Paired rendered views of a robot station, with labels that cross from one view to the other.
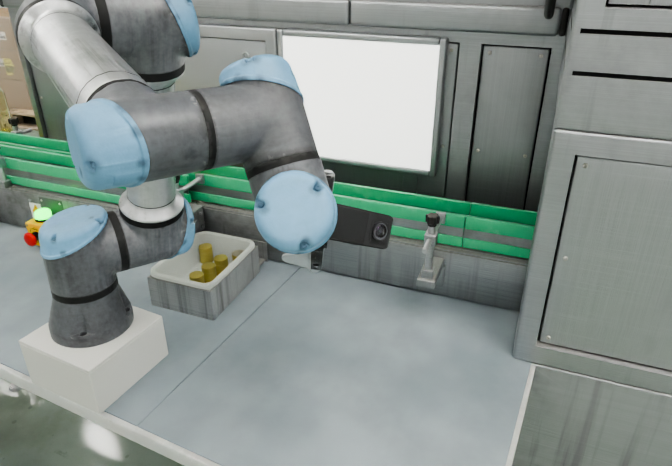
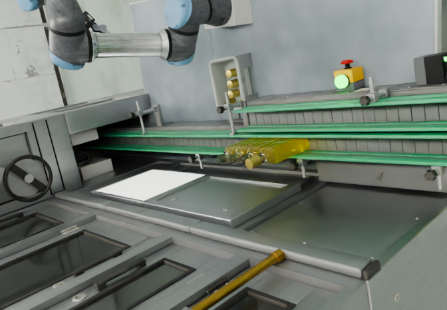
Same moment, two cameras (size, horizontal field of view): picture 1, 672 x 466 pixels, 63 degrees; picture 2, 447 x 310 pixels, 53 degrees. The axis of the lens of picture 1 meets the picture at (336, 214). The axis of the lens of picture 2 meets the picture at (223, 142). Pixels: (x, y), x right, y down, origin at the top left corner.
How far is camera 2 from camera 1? 2.30 m
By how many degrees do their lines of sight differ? 78
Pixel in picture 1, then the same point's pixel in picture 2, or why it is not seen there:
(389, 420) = not seen: hidden behind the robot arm
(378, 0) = (93, 205)
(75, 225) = (167, 8)
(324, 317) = (195, 85)
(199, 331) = (222, 47)
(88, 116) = not seen: outside the picture
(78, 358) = not seen: outside the picture
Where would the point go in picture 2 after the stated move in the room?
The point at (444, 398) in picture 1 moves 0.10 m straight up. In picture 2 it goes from (153, 61) to (137, 64)
